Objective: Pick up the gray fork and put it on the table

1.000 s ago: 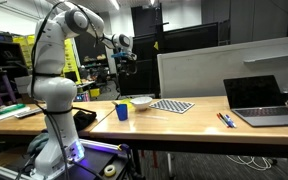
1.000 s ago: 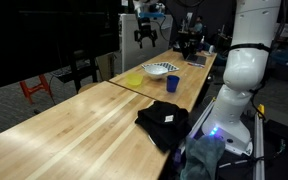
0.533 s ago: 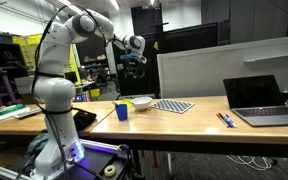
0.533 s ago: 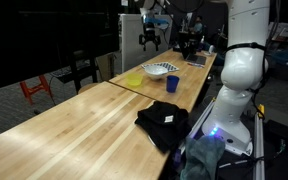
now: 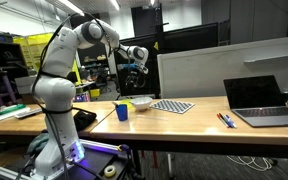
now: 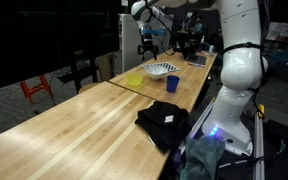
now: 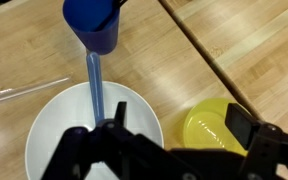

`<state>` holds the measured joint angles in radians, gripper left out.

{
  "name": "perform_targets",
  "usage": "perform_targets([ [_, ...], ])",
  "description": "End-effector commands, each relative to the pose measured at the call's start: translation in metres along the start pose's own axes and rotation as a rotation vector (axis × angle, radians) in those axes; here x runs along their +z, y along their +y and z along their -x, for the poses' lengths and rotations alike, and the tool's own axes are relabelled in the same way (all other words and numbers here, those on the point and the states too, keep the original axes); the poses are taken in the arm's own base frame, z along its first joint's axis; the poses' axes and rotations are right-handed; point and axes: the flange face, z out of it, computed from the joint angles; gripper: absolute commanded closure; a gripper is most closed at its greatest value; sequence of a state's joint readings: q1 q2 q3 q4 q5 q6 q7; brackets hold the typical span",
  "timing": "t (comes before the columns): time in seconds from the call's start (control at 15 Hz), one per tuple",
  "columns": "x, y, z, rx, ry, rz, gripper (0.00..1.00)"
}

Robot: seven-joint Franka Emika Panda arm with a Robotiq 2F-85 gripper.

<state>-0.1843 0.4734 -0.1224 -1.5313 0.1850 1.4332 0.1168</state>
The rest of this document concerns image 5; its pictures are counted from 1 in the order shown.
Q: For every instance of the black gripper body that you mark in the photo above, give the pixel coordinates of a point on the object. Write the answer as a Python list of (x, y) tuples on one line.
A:
[(134, 74)]

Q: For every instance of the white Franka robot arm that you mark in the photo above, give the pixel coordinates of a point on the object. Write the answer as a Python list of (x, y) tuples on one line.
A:
[(55, 93)]

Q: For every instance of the yellow plastic bowl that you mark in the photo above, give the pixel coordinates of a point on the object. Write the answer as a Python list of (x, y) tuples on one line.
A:
[(127, 101)]

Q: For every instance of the white bowl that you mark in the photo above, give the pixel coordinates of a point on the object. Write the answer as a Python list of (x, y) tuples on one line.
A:
[(141, 102)]

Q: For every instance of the blue plastic cup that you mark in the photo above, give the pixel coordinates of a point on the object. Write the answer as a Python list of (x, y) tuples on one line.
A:
[(121, 112)]

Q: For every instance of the yellow floor crate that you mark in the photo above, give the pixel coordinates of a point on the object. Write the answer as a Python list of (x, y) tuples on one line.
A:
[(94, 92)]

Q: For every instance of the checkerboard calibration mat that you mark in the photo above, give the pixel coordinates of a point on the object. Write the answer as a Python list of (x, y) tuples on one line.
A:
[(172, 105)]

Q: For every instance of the large black screen panel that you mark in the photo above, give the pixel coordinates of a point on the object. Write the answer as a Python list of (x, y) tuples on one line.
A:
[(170, 43)]

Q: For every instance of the thin black stick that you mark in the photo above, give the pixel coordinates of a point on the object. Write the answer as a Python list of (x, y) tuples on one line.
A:
[(85, 109)]

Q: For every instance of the black cloth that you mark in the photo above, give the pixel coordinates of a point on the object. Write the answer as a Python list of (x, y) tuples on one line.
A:
[(84, 119)]

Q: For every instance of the long ceiling light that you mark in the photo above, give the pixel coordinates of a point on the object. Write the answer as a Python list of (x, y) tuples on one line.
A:
[(70, 6), (114, 4)]

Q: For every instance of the white partition board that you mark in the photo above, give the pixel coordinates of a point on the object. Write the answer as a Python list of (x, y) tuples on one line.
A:
[(217, 70)]

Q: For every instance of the white tape roll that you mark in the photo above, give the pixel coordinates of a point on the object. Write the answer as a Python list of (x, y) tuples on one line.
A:
[(109, 170)]

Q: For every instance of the red pen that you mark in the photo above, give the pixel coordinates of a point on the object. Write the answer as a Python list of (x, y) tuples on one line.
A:
[(222, 120)]

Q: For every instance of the black pen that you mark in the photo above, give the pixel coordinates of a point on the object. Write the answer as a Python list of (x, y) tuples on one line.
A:
[(224, 119)]

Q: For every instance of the blue pen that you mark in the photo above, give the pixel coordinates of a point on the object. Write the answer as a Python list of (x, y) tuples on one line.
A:
[(231, 121)]

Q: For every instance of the yellow storage shelving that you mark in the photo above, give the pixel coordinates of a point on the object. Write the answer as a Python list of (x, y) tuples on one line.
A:
[(34, 50)]

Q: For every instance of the gray keyboard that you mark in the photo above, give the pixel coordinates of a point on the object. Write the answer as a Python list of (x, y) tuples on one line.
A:
[(27, 113)]

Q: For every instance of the teal cloth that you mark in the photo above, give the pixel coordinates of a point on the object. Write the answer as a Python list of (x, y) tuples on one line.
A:
[(37, 143)]

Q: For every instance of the gray open laptop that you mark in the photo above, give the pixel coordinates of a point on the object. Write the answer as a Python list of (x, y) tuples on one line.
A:
[(260, 100)]

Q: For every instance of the green flat tool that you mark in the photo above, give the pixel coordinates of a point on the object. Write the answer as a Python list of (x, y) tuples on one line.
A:
[(9, 109)]

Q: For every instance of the black shelf unit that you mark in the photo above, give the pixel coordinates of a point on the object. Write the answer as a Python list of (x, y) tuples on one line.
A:
[(4, 60)]

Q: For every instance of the gray partition ledge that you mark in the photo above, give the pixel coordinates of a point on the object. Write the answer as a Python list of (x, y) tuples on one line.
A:
[(272, 57)]

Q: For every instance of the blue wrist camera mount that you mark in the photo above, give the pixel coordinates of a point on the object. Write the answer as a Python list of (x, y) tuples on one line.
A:
[(129, 66)]

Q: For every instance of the aluminium frame rail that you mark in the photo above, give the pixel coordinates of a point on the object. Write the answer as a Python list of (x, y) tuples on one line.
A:
[(4, 173), (100, 146)]

